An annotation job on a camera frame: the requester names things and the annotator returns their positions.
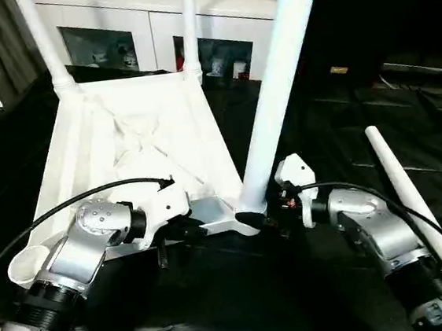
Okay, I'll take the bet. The white plastic table top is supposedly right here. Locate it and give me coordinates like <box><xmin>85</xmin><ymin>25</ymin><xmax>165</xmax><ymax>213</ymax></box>
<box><xmin>0</xmin><ymin>61</ymin><xmax>274</xmax><ymax>288</ymax></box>

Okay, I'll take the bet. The white plastic table leg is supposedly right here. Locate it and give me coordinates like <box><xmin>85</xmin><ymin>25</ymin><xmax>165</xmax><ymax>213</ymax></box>
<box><xmin>211</xmin><ymin>0</ymin><xmax>349</xmax><ymax>217</ymax></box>
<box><xmin>174</xmin><ymin>0</ymin><xmax>208</xmax><ymax>88</ymax></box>
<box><xmin>363</xmin><ymin>118</ymin><xmax>442</xmax><ymax>300</ymax></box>
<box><xmin>13</xmin><ymin>0</ymin><xmax>81</xmax><ymax>101</ymax></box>

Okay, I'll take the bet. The black work mat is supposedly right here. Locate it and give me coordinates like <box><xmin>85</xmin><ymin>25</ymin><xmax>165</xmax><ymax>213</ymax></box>
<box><xmin>0</xmin><ymin>25</ymin><xmax>442</xmax><ymax>331</ymax></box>

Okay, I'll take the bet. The white printed mug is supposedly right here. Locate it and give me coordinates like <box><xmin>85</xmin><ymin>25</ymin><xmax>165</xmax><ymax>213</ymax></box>
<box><xmin>211</xmin><ymin>56</ymin><xmax>230</xmax><ymax>79</ymax></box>

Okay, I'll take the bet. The grey metal rod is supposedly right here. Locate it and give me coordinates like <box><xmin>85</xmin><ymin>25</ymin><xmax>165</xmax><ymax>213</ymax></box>
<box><xmin>381</xmin><ymin>55</ymin><xmax>442</xmax><ymax>83</ymax></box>

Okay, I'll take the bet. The white sideboard with glass doors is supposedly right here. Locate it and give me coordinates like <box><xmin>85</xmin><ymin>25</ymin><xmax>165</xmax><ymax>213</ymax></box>
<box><xmin>28</xmin><ymin>0</ymin><xmax>293</xmax><ymax>105</ymax></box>

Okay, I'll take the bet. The black backdrop cloth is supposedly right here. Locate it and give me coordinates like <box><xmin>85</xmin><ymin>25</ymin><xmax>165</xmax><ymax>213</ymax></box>
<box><xmin>266</xmin><ymin>0</ymin><xmax>442</xmax><ymax>92</ymax></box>

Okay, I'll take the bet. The grey curtain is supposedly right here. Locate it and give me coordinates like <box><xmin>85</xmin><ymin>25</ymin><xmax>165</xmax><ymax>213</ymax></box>
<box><xmin>0</xmin><ymin>0</ymin><xmax>54</xmax><ymax>109</ymax></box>

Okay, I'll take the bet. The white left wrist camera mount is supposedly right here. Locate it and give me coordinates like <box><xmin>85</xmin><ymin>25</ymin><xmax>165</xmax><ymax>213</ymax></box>
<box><xmin>128</xmin><ymin>174</ymin><xmax>195</xmax><ymax>252</ymax></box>

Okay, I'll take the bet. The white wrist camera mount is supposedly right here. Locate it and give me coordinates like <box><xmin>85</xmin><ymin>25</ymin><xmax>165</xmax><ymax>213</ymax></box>
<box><xmin>272</xmin><ymin>150</ymin><xmax>324</xmax><ymax>233</ymax></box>
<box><xmin>128</xmin><ymin>174</ymin><xmax>195</xmax><ymax>252</ymax></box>

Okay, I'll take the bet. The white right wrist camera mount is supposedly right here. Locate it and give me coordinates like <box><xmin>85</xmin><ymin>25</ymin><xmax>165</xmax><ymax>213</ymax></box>
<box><xmin>272</xmin><ymin>150</ymin><xmax>324</xmax><ymax>233</ymax></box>

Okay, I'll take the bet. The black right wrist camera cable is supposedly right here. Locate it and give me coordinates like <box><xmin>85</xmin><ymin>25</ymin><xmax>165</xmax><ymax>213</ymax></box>
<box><xmin>285</xmin><ymin>167</ymin><xmax>442</xmax><ymax>321</ymax></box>

